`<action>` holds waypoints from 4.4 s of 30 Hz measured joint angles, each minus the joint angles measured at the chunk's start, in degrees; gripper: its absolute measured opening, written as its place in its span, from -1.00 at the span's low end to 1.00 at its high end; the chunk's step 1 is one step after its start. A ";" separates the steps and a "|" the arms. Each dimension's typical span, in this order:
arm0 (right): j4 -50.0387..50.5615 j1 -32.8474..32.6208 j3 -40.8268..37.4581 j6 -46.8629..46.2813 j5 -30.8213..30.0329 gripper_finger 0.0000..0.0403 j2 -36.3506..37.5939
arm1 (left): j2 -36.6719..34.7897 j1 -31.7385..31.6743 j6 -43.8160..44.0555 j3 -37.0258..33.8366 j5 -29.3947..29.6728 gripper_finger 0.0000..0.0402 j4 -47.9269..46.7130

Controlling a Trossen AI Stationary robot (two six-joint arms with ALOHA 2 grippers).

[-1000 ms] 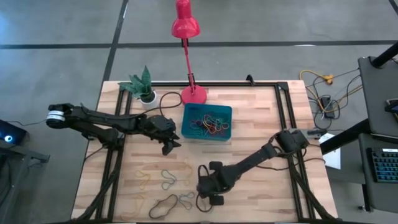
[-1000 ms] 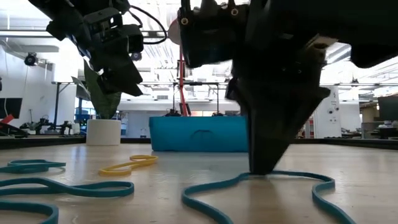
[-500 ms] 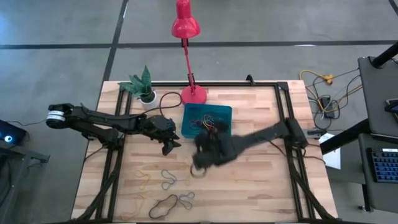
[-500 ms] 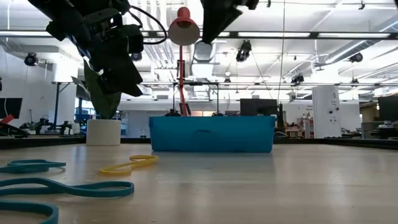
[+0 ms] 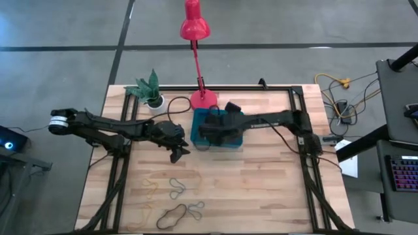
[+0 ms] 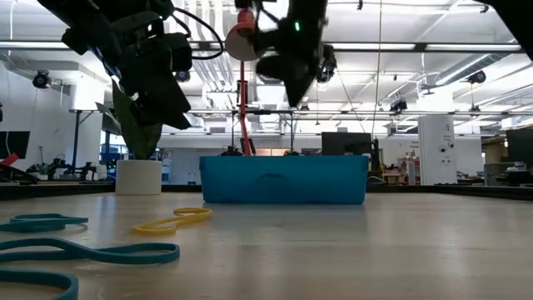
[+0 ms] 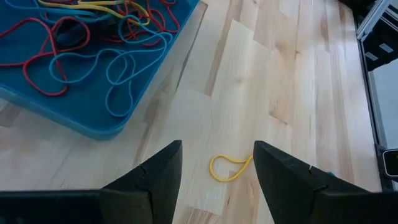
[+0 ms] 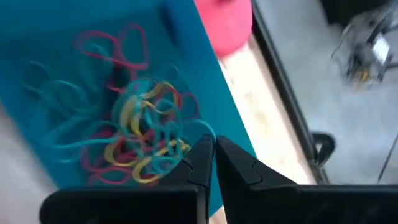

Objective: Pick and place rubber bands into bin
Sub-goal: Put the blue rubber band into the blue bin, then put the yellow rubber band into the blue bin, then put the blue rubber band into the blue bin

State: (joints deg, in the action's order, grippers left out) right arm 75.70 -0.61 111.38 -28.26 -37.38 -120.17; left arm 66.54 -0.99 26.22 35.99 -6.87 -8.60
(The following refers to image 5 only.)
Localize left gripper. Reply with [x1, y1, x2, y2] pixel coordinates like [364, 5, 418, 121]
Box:
[152, 119, 191, 165]

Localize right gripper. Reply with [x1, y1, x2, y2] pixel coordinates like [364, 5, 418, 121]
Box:
[197, 112, 245, 147]

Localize teal plastic bin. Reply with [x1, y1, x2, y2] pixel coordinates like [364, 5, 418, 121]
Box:
[189, 108, 245, 150]

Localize blue rubber band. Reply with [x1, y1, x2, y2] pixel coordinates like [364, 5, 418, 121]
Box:
[168, 177, 187, 200]
[186, 200, 206, 221]

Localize yellow rubber band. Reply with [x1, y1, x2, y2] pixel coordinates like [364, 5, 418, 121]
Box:
[141, 178, 160, 200]
[125, 203, 155, 232]

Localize black rubber band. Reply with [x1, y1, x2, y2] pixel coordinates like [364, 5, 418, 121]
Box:
[155, 203, 188, 230]

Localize snake plant in white pot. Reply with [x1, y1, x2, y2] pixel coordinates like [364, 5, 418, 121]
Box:
[124, 68, 167, 116]

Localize red desk lamp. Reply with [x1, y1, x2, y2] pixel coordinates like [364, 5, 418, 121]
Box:
[180, 0, 219, 111]

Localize black power adapter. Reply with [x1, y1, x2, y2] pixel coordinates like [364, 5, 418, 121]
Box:
[336, 100, 353, 125]

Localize white paper sheet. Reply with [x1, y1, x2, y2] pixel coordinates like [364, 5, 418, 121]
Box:
[333, 138, 359, 179]

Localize black metal bar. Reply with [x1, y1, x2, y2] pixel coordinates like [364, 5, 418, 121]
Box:
[335, 125, 390, 163]

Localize grey metal stand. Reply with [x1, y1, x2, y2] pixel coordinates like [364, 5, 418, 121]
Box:
[0, 151, 53, 235]

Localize black box with blue light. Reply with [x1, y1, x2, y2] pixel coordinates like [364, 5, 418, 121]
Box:
[0, 125, 29, 153]

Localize dark grey desk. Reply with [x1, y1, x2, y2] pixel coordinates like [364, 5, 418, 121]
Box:
[376, 139, 418, 223]
[374, 58, 418, 144]

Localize backlit keyboard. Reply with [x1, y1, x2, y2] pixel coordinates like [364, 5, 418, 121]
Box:
[387, 154, 418, 193]

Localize black monitor pole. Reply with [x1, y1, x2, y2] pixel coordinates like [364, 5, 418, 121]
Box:
[389, 43, 418, 72]

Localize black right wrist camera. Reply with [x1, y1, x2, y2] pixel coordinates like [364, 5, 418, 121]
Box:
[223, 101, 243, 116]

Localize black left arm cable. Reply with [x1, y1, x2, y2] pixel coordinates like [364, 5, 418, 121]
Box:
[165, 95, 192, 124]

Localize dark right arm cable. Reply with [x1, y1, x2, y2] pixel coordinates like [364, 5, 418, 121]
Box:
[259, 116, 343, 172]

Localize yellow cable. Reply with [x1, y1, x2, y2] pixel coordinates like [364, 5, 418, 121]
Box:
[313, 72, 352, 116]

